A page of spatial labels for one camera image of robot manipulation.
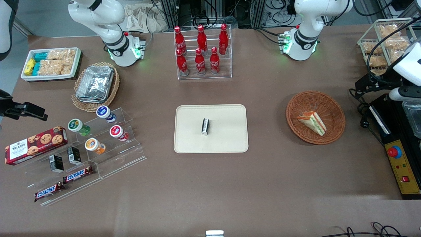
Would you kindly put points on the small white metal block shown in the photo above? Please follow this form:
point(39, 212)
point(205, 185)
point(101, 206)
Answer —
point(214, 233)

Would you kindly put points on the oval light wicker basket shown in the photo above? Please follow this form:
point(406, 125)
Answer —
point(113, 90)

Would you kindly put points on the stack of foil containers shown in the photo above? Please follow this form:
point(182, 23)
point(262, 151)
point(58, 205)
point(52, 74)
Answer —
point(95, 84)

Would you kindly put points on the clear acrylic bottle rack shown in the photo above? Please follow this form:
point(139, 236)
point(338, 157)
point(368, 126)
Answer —
point(227, 65)

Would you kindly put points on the Snickers chocolate bar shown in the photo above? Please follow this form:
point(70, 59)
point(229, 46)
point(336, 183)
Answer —
point(48, 192)
point(78, 174)

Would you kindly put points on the small black carton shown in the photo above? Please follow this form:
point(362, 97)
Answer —
point(74, 155)
point(56, 163)

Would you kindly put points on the red cola bottle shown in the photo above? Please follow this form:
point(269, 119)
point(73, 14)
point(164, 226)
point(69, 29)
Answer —
point(179, 39)
point(182, 64)
point(214, 62)
point(202, 39)
point(223, 39)
point(200, 63)

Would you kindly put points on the clear acrylic stepped display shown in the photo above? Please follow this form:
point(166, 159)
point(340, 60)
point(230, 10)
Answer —
point(121, 161)

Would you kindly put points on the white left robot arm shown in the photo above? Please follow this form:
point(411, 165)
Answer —
point(304, 36)

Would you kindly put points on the red emergency stop button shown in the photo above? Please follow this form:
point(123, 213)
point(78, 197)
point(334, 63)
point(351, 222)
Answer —
point(394, 152)

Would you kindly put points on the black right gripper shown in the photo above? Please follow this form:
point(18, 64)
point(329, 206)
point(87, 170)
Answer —
point(7, 107)

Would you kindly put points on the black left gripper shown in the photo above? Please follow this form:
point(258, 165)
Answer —
point(377, 82)

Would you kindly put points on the green lid drink can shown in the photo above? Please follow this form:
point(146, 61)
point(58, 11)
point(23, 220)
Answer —
point(76, 125)

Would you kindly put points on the clear plastic container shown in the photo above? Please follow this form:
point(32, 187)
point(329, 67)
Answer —
point(413, 118)

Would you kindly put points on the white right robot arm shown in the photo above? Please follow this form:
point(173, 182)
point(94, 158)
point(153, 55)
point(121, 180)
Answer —
point(111, 19)

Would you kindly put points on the triangular sandwich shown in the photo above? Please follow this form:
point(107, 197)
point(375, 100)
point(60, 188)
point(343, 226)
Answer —
point(312, 122)

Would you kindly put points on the beige rectangular serving tray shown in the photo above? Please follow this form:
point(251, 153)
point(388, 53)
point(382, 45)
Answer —
point(227, 131)

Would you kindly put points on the round brown wicker basket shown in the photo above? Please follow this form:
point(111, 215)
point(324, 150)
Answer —
point(297, 115)

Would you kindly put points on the yellow snack pack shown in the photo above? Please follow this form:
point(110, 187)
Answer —
point(29, 66)

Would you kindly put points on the orange lid drink can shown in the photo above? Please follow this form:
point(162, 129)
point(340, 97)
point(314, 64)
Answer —
point(93, 145)

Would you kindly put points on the beige cloth bag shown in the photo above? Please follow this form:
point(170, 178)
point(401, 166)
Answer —
point(138, 18)

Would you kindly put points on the white rectangular snack bin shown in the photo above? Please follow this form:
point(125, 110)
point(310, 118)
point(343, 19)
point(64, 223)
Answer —
point(78, 62)

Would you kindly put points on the yellow control panel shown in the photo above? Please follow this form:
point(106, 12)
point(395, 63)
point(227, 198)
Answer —
point(406, 171)

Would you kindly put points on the red Walkers cookie box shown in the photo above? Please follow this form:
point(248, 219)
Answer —
point(33, 146)

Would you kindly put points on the teal snack pack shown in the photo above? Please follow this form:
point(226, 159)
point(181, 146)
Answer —
point(37, 68)
point(41, 56)

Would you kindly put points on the clear bag rice crackers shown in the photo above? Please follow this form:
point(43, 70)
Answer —
point(51, 67)
point(61, 54)
point(68, 66)

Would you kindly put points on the blue lid drink can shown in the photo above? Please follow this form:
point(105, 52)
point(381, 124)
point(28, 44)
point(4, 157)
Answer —
point(104, 113)

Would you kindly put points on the red lid drink can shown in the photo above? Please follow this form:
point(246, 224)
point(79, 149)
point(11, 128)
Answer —
point(116, 131)

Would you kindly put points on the black machine housing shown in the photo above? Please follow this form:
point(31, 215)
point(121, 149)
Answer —
point(391, 128)

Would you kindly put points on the small black white packet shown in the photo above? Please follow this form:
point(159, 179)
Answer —
point(205, 126)

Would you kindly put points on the clear bag fried snack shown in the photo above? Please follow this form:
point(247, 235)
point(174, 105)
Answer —
point(376, 61)
point(388, 31)
point(398, 42)
point(371, 47)

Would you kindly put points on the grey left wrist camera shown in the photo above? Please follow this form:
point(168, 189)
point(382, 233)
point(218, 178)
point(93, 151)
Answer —
point(404, 93)

